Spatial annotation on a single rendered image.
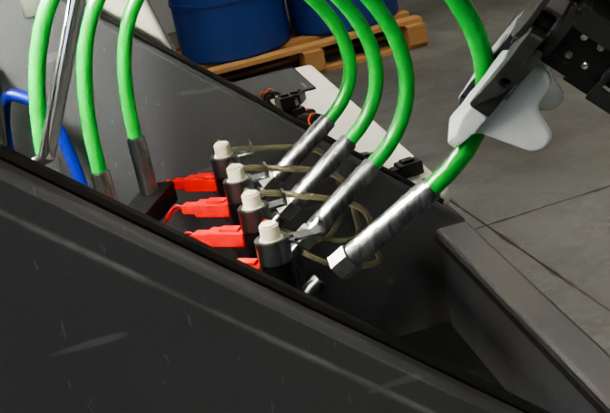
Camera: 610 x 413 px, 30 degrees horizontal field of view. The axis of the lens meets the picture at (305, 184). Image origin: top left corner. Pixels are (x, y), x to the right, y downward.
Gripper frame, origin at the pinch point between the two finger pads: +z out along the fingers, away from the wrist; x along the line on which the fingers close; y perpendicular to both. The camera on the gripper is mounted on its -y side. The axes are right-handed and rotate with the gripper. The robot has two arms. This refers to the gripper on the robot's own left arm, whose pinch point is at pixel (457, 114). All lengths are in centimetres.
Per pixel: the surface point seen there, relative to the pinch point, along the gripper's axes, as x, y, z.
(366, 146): 53, 2, 50
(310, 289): 0.1, -0.4, 22.3
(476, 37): 0.5, -2.2, -5.6
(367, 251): -5.1, 0.3, 10.5
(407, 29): 424, 24, 270
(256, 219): 5.5, -7.0, 24.2
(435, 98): 343, 46, 239
